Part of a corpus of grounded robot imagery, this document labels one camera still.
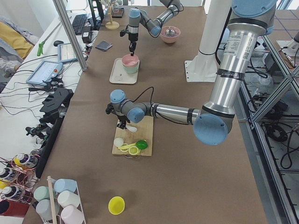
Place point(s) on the wooden cutting board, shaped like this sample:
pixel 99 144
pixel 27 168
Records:
pixel 144 132

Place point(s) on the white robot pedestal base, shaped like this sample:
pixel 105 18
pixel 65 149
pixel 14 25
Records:
pixel 203 67

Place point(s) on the black computer mouse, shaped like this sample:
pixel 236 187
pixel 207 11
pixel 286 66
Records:
pixel 57 42

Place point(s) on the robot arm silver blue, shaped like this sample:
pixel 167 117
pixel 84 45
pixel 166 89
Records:
pixel 230 34
pixel 153 26

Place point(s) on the white ceramic spoon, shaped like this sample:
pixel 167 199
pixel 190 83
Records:
pixel 131 128

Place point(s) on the white wire cup rack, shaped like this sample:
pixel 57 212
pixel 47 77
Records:
pixel 56 209

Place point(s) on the pink plastic cup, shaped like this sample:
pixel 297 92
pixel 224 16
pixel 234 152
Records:
pixel 71 215

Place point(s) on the stacked green bowls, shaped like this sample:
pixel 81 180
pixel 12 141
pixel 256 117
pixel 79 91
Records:
pixel 131 70

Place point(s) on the wooden mug tree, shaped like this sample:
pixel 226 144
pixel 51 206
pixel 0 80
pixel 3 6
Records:
pixel 110 5

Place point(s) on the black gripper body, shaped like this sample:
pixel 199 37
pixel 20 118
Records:
pixel 121 117
pixel 132 38

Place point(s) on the copper wire bottle rack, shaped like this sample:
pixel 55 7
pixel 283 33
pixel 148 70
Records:
pixel 17 182

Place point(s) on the black stand bracket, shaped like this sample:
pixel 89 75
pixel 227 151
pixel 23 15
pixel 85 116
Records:
pixel 54 108

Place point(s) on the yellow cup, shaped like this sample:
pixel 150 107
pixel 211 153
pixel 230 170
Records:
pixel 116 205

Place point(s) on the upper teach pendant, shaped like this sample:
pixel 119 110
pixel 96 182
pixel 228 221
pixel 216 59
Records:
pixel 44 73

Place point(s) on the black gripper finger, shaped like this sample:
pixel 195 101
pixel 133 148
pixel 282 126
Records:
pixel 122 125
pixel 134 47
pixel 131 47

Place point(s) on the white plastic cup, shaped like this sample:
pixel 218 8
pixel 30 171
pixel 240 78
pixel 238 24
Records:
pixel 68 198

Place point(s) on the green lime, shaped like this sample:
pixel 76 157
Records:
pixel 142 144

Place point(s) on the mint green plastic cup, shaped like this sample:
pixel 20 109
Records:
pixel 41 193

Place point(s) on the dark brown tray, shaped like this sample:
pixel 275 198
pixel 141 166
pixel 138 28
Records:
pixel 118 13

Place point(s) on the black power adapter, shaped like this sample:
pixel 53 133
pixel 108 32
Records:
pixel 86 35

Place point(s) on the blue plastic cup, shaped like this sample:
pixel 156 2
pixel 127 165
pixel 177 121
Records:
pixel 65 184

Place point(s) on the lemon slices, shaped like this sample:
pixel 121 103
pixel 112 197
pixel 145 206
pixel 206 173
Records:
pixel 132 150

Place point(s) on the aluminium frame post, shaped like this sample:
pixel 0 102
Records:
pixel 60 8

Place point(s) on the small pink bowl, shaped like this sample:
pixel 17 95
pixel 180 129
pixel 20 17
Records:
pixel 130 61

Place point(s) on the large pink ice bowl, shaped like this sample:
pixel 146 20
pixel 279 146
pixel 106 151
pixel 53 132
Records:
pixel 169 39

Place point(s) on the grey plastic cup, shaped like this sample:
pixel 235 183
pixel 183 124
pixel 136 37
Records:
pixel 43 209

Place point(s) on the grey folded cloth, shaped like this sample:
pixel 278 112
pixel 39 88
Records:
pixel 104 46

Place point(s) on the cream rabbit tray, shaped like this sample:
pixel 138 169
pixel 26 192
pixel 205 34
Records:
pixel 119 74

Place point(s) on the black keyboard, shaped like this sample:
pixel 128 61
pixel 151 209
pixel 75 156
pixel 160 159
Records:
pixel 78 23

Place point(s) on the green handled tool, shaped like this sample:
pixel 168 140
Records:
pixel 40 45

